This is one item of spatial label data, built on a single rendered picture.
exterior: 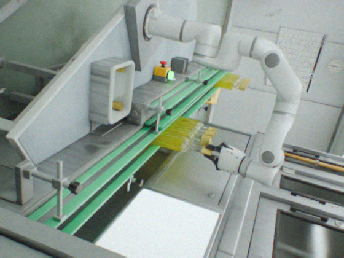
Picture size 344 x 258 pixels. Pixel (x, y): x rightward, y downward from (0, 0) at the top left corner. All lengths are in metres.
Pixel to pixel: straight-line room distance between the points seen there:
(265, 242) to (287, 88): 0.55
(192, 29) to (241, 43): 0.21
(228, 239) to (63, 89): 0.73
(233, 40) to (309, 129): 6.32
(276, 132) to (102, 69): 0.66
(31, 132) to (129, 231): 0.43
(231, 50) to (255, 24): 5.88
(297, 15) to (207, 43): 5.84
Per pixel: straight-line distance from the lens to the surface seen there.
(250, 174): 1.33
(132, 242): 1.08
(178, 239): 1.12
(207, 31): 1.39
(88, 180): 1.06
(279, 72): 1.25
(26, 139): 1.04
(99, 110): 1.25
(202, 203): 1.29
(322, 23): 7.20
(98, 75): 1.21
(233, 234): 1.20
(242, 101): 7.50
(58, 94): 1.10
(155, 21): 1.46
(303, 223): 1.46
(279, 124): 1.28
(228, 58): 1.36
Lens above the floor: 1.39
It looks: 15 degrees down
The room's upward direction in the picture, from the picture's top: 105 degrees clockwise
